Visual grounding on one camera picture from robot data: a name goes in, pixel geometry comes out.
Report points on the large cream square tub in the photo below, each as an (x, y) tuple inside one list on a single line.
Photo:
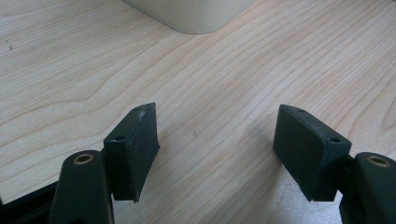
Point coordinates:
[(193, 15)]

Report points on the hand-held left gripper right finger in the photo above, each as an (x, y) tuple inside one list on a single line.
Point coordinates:
[(306, 152)]

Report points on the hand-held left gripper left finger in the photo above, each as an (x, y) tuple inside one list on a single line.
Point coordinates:
[(134, 155)]

